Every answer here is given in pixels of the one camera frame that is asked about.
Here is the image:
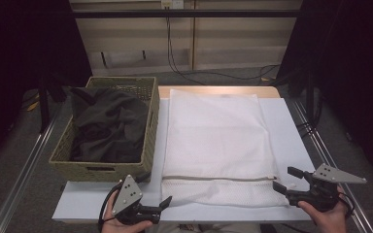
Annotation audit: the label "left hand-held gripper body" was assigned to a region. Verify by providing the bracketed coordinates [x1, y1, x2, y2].
[111, 174, 161, 226]

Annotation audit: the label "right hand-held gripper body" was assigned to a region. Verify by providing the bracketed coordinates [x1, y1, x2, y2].
[286, 163, 367, 213]

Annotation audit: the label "green woven basket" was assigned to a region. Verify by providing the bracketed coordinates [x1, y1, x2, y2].
[48, 76, 160, 183]

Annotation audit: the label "dark grey garment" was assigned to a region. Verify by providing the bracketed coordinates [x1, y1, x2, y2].
[69, 86, 150, 164]

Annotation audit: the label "white mesh laundry bag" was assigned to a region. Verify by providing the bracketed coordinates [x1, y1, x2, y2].
[160, 88, 289, 208]

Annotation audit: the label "person's right hand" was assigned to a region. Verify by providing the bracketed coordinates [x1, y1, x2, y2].
[297, 185, 349, 233]

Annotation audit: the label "person's left hand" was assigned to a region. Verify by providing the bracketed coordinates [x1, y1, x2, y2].
[100, 190, 153, 233]

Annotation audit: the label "white table cover sheet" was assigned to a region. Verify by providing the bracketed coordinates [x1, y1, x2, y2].
[51, 96, 317, 224]

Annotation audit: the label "black metal stand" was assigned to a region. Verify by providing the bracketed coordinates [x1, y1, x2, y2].
[38, 74, 67, 134]
[305, 69, 315, 124]

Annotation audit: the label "black curtain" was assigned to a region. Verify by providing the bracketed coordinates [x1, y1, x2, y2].
[276, 0, 373, 185]
[0, 0, 93, 173]

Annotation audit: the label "yellow floor tape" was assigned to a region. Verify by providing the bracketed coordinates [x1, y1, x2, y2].
[25, 93, 42, 113]

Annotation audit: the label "black horizontal metal bar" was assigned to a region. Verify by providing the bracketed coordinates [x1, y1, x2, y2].
[72, 9, 302, 18]

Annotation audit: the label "right hand-held gripper cable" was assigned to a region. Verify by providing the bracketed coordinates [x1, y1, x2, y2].
[336, 192, 356, 217]

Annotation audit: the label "metal floor rail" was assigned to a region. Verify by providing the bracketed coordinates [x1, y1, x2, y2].
[0, 106, 62, 233]
[290, 100, 373, 233]

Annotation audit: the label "black floor cables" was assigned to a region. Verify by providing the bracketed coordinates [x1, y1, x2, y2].
[295, 96, 322, 139]

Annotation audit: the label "black wall cable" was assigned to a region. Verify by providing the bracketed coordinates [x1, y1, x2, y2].
[165, 16, 281, 85]

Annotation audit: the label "white wall outlet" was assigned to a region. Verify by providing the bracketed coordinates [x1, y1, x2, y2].
[160, 0, 185, 10]

